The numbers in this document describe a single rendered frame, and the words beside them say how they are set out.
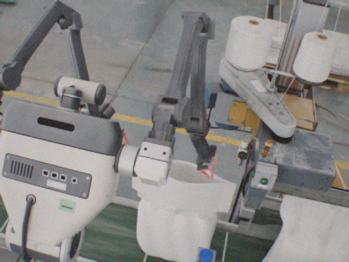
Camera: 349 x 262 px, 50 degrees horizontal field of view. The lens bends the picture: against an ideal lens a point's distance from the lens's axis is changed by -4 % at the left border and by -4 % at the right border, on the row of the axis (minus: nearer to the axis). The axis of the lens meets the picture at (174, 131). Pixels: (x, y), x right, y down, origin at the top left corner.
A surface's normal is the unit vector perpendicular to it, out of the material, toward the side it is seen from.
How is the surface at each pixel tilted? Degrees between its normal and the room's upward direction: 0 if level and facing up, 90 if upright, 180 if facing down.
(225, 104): 90
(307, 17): 90
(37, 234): 50
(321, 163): 0
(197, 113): 72
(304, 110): 0
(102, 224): 0
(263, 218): 90
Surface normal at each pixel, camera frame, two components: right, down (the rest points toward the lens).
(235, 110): -0.22, 0.62
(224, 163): 0.09, -0.75
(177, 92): -0.27, -0.33
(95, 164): -0.11, 0.00
